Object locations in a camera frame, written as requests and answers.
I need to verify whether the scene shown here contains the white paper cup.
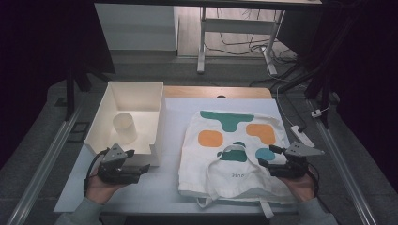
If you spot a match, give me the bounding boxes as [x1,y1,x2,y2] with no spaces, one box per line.
[112,112,138,145]

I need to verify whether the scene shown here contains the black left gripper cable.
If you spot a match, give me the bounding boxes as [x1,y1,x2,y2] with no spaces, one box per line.
[83,149,109,198]

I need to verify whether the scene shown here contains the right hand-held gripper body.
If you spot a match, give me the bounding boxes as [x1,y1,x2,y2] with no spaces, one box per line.
[268,141,326,180]

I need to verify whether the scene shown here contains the white desk frame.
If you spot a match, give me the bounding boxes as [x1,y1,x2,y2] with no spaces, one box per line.
[196,6,285,76]

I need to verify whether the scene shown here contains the black floor cables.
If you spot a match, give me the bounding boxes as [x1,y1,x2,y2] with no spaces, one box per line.
[205,7,297,64]

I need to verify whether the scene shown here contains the thin white cable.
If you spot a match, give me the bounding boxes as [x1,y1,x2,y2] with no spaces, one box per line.
[266,59,297,128]

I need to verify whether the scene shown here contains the white storage box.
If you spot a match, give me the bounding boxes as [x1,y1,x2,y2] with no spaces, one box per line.
[84,81,167,167]

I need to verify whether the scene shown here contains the black stand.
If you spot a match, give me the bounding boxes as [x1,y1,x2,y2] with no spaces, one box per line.
[275,0,360,129]
[64,62,111,121]

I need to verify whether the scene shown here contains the black floor outlet frame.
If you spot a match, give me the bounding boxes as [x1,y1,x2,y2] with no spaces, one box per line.
[67,121,91,144]

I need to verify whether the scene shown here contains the white cabinet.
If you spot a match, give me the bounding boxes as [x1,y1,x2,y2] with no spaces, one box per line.
[94,3,179,52]

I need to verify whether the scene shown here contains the white tote bag coloured shapes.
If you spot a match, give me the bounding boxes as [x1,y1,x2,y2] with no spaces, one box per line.
[177,110,297,219]

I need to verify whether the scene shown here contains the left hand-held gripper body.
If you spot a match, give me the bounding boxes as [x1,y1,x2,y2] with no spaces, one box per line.
[97,142,142,186]

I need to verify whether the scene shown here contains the person's right hand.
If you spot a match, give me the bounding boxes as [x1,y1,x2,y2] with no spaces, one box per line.
[278,168,317,203]

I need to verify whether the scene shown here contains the person's left hand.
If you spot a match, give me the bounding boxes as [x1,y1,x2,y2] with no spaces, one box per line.
[84,172,127,205]

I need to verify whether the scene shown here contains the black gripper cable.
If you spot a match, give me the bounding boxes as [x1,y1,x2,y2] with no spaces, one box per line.
[83,149,109,198]
[308,168,321,198]

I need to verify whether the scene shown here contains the aluminium rail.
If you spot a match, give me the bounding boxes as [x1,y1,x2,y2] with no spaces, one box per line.
[6,107,83,225]
[308,99,378,225]

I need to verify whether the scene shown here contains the white power strip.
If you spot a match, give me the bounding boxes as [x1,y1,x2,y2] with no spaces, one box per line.
[289,125,315,148]

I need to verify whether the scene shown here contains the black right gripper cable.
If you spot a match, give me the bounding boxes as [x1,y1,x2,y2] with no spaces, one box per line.
[308,168,321,198]

